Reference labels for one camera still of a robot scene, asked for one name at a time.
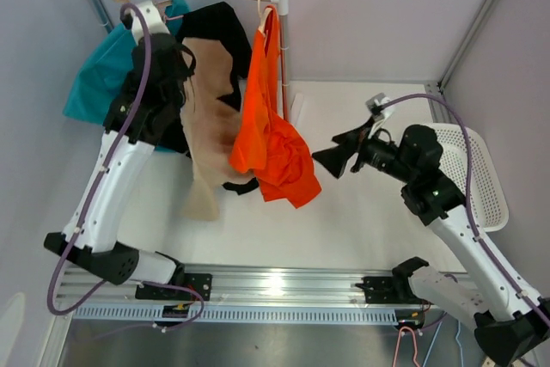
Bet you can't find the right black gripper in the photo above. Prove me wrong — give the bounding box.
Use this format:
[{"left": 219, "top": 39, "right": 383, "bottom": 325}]
[{"left": 310, "top": 117, "right": 414, "bottom": 185}]

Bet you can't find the beige t shirt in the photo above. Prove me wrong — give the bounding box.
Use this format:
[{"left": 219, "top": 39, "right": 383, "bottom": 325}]
[{"left": 180, "top": 38, "right": 250, "bottom": 221}]

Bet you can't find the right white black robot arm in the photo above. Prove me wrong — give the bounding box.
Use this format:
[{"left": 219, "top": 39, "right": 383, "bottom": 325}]
[{"left": 313, "top": 125, "right": 549, "bottom": 366}]

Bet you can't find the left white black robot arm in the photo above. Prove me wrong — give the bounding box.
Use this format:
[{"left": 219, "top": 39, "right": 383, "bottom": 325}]
[{"left": 44, "top": 34, "right": 195, "bottom": 299}]

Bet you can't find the black t shirt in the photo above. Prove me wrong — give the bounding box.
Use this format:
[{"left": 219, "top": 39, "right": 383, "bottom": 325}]
[{"left": 147, "top": 2, "right": 258, "bottom": 194}]

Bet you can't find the teal t shirt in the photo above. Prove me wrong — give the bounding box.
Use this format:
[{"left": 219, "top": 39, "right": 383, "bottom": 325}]
[{"left": 63, "top": 0, "right": 190, "bottom": 154}]

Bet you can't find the orange t shirt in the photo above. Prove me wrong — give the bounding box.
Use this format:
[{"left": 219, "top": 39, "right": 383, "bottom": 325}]
[{"left": 229, "top": 13, "right": 321, "bottom": 208}]

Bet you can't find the beige wooden hanger right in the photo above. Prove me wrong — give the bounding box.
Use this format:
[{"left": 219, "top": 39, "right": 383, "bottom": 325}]
[{"left": 257, "top": 0, "right": 278, "bottom": 34}]

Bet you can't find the pink hanger on floor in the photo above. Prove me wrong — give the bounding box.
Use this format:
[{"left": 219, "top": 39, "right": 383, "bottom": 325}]
[{"left": 393, "top": 327, "right": 420, "bottom": 367}]

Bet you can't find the blue hanger on floor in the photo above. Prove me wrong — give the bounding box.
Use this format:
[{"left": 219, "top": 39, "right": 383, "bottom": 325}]
[{"left": 421, "top": 321, "right": 465, "bottom": 367}]

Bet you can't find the white plastic basket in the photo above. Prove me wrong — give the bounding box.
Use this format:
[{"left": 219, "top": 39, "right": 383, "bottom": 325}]
[{"left": 427, "top": 123, "right": 509, "bottom": 232}]

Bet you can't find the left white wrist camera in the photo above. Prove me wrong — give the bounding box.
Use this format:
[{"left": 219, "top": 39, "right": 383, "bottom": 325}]
[{"left": 128, "top": 0, "right": 170, "bottom": 44}]

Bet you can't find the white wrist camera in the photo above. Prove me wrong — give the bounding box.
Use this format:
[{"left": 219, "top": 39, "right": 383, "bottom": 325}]
[
  {"left": 365, "top": 93, "right": 394, "bottom": 138},
  {"left": 128, "top": 0, "right": 170, "bottom": 44}
]

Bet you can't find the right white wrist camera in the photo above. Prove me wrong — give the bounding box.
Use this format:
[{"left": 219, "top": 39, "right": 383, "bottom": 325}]
[{"left": 365, "top": 93, "right": 394, "bottom": 138}]

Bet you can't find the aluminium mounting rail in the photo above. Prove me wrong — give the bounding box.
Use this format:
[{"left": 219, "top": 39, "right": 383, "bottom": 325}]
[{"left": 58, "top": 263, "right": 474, "bottom": 325}]

